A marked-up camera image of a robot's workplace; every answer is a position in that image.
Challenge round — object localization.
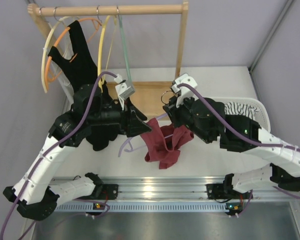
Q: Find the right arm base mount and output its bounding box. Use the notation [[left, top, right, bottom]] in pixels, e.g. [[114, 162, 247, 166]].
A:
[[206, 183, 253, 218]]

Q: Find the slotted cable duct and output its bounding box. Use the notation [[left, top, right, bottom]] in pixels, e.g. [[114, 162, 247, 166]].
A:
[[55, 201, 242, 213]]

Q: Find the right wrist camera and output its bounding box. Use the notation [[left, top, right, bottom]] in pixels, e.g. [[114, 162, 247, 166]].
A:
[[169, 72, 199, 106]]

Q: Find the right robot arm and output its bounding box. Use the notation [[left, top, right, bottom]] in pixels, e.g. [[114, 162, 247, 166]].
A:
[[163, 96, 300, 199]]

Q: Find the white perforated plastic basket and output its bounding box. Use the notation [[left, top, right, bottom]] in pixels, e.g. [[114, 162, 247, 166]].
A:
[[213, 97, 271, 132]]

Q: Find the black white striped garment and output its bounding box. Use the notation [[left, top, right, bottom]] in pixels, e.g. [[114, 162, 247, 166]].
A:
[[224, 101, 260, 120]]

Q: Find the red tank top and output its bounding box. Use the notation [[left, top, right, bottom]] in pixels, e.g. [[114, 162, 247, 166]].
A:
[[140, 118, 194, 170]]

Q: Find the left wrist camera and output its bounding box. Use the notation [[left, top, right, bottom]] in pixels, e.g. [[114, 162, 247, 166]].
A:
[[114, 74, 136, 108]]

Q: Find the black tank top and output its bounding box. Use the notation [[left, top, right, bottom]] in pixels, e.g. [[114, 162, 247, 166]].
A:
[[47, 20, 148, 152]]

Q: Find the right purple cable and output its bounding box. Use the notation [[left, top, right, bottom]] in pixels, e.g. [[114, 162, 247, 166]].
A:
[[177, 83, 300, 201]]

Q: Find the cream hanger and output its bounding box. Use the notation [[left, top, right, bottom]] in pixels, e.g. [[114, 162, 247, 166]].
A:
[[41, 16, 74, 99]]

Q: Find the green hanger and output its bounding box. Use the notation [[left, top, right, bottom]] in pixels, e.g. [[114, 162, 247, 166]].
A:
[[118, 15, 132, 82]]

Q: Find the wooden clothes rack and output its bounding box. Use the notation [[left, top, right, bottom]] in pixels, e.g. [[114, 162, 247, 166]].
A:
[[27, 0, 189, 118]]

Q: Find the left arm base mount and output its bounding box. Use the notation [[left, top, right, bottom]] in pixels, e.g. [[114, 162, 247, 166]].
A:
[[92, 183, 120, 217]]

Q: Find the purple hanger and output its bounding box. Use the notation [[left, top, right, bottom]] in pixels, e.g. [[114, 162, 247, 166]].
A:
[[118, 113, 168, 158]]

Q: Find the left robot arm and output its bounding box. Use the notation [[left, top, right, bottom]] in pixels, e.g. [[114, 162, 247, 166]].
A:
[[3, 84, 152, 221]]

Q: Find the orange hanger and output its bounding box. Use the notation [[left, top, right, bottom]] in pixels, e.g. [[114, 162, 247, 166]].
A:
[[48, 20, 98, 92]]

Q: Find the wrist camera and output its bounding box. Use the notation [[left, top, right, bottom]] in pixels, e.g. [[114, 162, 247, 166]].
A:
[[114, 74, 136, 108], [169, 72, 199, 106]]

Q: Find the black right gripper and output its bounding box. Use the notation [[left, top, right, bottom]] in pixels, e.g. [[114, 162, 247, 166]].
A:
[[163, 91, 213, 145]]

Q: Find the aluminium mounting rail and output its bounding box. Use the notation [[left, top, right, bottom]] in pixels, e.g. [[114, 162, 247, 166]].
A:
[[49, 176, 300, 202]]

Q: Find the yellow hanger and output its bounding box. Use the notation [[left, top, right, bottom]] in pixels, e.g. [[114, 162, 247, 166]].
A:
[[96, 14, 120, 86]]

